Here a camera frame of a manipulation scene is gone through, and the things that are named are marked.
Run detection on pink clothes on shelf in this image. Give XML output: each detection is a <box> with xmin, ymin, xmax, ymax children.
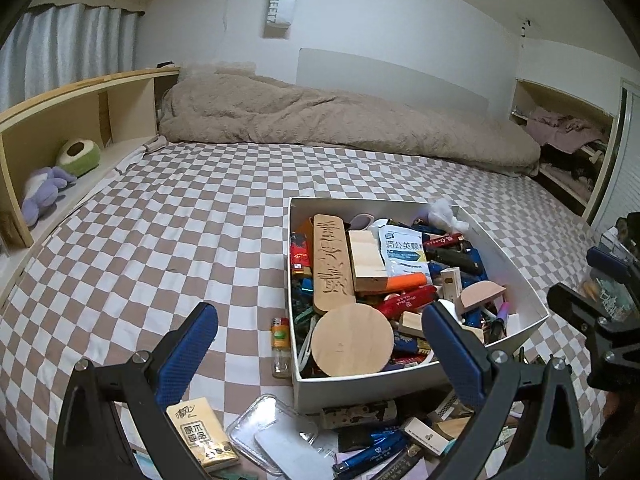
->
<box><xmin>525</xmin><ymin>107</ymin><xmax>606</xmax><ymax>154</ymax></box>

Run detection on green avocado plush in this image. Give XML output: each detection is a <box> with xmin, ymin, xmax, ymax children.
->
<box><xmin>56</xmin><ymin>139</ymin><xmax>101</xmax><ymax>178</ymax></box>

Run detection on white hanging paper bag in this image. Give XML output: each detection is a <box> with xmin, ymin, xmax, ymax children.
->
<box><xmin>266</xmin><ymin>0</ymin><xmax>297</xmax><ymax>29</ymax></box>

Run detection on red lighter in box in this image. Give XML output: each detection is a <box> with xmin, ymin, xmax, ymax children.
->
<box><xmin>376</xmin><ymin>285</ymin><xmax>438</xmax><ymax>320</ymax></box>

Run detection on white medicine sachet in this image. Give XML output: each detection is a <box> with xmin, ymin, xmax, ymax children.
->
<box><xmin>378</xmin><ymin>224</ymin><xmax>431</xmax><ymax>281</ymax></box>

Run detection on carved wooden long block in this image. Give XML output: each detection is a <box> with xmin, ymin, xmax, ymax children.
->
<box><xmin>312</xmin><ymin>214</ymin><xmax>356</xmax><ymax>315</ymax></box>

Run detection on white shoe box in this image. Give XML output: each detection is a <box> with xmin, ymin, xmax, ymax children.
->
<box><xmin>286</xmin><ymin>197</ymin><xmax>549</xmax><ymax>414</ymax></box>

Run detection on white crumpled tissue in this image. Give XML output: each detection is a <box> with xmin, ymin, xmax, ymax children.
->
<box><xmin>427</xmin><ymin>198</ymin><xmax>469</xmax><ymax>234</ymax></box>

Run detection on cream lighter box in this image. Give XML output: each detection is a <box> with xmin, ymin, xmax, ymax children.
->
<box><xmin>400</xmin><ymin>417</ymin><xmax>449</xmax><ymax>456</ymax></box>

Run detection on pink semicircle block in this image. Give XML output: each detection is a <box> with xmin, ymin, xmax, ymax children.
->
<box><xmin>458</xmin><ymin>281</ymin><xmax>506</xmax><ymax>312</ymax></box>

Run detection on grey curtain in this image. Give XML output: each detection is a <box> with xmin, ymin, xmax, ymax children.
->
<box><xmin>1</xmin><ymin>3</ymin><xmax>140</xmax><ymax>110</ymax></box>

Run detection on brown checkered bed sheet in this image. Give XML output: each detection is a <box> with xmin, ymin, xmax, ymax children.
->
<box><xmin>1</xmin><ymin>143</ymin><xmax>596</xmax><ymax>479</ymax></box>

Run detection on clear plastic tray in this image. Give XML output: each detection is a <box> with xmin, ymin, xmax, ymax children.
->
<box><xmin>227</xmin><ymin>393</ymin><xmax>319</xmax><ymax>476</ymax></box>

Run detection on beige rumpled duvet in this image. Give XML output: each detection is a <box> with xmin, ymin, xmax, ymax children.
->
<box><xmin>158</xmin><ymin>65</ymin><xmax>540</xmax><ymax>174</ymax></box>

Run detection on blue lighter upper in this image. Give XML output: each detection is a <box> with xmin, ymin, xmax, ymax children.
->
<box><xmin>333</xmin><ymin>430</ymin><xmax>407</xmax><ymax>479</ymax></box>

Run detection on round wooden disc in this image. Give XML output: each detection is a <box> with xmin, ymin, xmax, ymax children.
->
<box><xmin>311</xmin><ymin>304</ymin><xmax>394</xmax><ymax>377</ymax></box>

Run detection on rectangular wooden block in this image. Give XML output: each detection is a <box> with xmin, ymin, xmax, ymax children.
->
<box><xmin>348</xmin><ymin>230</ymin><xmax>388</xmax><ymax>292</ymax></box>

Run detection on purple plush toy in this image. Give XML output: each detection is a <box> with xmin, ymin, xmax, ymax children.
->
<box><xmin>21</xmin><ymin>166</ymin><xmax>77</xmax><ymax>228</ymax></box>

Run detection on side wooden shelf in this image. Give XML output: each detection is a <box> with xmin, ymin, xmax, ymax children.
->
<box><xmin>511</xmin><ymin>79</ymin><xmax>620</xmax><ymax>223</ymax></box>

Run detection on yellow tissue pack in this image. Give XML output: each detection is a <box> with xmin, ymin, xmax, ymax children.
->
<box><xmin>166</xmin><ymin>398</ymin><xmax>240</xmax><ymax>472</ymax></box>

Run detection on clear orange-label lighter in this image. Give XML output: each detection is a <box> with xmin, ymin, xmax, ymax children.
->
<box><xmin>271</xmin><ymin>318</ymin><xmax>292</xmax><ymax>378</ymax></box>

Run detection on black gold-text lighter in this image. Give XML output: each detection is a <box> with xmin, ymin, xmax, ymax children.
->
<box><xmin>372</xmin><ymin>444</ymin><xmax>424</xmax><ymax>480</ymax></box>

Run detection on white power bank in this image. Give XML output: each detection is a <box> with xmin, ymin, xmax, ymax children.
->
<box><xmin>257</xmin><ymin>429</ymin><xmax>335</xmax><ymax>480</ymax></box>

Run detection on wooden headboard shelf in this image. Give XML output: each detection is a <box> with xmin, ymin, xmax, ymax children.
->
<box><xmin>1</xmin><ymin>67</ymin><xmax>180</xmax><ymax>300</ymax></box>

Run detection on orange lighter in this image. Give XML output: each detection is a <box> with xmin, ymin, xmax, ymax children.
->
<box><xmin>354</xmin><ymin>272</ymin><xmax>428</xmax><ymax>295</ymax></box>

